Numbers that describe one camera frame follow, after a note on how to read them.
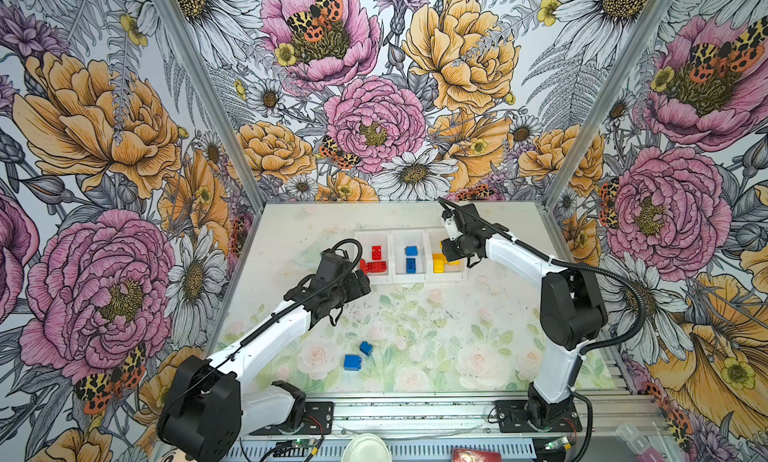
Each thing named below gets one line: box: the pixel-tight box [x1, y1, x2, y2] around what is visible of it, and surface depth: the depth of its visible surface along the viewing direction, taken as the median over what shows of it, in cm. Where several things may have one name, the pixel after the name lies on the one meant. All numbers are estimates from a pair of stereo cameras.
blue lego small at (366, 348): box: [359, 341, 373, 357], surface depth 86 cm
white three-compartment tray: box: [354, 227, 467, 285], surface depth 104 cm
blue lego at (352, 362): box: [343, 354, 362, 371], surface depth 84 cm
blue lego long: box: [406, 258, 417, 274], surface depth 104 cm
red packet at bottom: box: [452, 447, 502, 462], surface depth 67 cm
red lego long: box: [366, 261, 387, 273], surface depth 102 cm
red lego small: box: [371, 245, 382, 261], surface depth 107 cm
